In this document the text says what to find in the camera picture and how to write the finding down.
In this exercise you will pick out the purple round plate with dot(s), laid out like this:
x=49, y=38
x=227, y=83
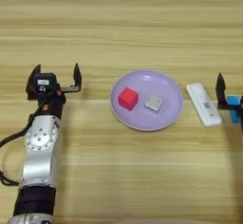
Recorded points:
x=145, y=120

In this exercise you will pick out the blue rectangular block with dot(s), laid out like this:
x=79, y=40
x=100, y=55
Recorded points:
x=233, y=100

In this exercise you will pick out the white rectangular remote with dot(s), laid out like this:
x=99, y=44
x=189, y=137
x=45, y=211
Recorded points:
x=202, y=106

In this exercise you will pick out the red cube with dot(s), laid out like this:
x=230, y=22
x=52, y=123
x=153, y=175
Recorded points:
x=128, y=98

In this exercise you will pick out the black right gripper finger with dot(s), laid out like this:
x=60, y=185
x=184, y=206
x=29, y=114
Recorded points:
x=220, y=90

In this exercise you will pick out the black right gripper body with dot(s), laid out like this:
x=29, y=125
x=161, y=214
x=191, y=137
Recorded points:
x=240, y=111

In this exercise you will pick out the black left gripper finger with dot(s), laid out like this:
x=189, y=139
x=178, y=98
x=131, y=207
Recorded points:
x=31, y=82
x=77, y=76

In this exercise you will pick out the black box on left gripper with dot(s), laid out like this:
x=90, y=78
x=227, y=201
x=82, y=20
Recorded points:
x=44, y=82

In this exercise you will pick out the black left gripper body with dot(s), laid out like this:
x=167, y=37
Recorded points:
x=53, y=106

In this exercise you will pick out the silver square block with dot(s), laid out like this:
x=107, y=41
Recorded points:
x=154, y=102

